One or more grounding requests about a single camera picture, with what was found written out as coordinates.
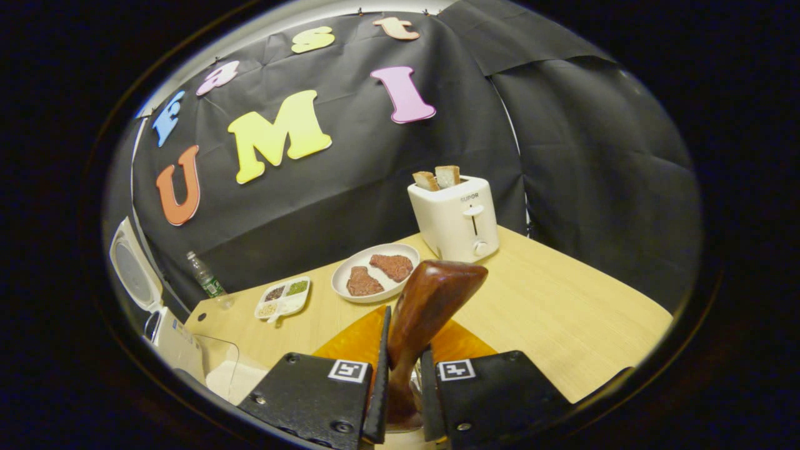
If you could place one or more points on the toast slice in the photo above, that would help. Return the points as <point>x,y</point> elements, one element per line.
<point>426,181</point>
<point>448,177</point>

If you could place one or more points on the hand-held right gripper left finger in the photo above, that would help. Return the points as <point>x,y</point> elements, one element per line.
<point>377,406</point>

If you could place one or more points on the white toaster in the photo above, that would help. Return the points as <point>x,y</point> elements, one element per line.
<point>447,225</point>

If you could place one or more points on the white rice cooker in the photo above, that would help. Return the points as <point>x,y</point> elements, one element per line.
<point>172,344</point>

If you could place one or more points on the black backdrop cloth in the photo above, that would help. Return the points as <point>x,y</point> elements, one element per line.
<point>594,187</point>

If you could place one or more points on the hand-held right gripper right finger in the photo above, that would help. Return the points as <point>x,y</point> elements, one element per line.
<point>431,406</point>

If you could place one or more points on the brown steak piece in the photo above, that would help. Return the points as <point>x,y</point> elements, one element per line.
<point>391,267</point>
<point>364,282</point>

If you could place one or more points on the brown wooden spoon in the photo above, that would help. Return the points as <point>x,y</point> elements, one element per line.
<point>425,300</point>

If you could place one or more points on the white divided grain dish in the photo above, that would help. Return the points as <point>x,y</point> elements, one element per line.
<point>294,303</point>

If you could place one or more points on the clear plastic water bottle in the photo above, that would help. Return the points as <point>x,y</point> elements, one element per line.
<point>209,284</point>

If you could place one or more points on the clear box of white rice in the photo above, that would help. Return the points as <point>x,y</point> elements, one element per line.
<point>231,378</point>

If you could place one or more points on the white round plate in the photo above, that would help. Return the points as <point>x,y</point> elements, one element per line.
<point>340,281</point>

